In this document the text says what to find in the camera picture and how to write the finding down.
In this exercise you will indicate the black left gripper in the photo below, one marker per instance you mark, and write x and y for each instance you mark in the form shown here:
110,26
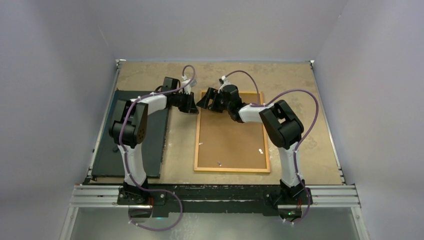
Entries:
190,106

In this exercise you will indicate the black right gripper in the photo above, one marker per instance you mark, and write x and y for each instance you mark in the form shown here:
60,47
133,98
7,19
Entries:
212,94

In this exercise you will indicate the brown backing board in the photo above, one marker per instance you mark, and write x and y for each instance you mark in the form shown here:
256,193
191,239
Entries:
232,142

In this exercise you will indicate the yellow wooden picture frame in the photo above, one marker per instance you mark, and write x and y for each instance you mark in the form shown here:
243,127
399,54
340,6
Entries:
232,170

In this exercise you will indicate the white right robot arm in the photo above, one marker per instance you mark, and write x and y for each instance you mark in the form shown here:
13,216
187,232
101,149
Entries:
282,126

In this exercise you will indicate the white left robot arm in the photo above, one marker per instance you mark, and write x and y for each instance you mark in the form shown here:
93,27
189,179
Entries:
129,128

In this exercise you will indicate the black flat box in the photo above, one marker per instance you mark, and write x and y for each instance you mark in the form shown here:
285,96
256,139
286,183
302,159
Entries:
108,160

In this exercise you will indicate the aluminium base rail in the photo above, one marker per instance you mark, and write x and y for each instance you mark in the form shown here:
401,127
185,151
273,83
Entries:
216,198

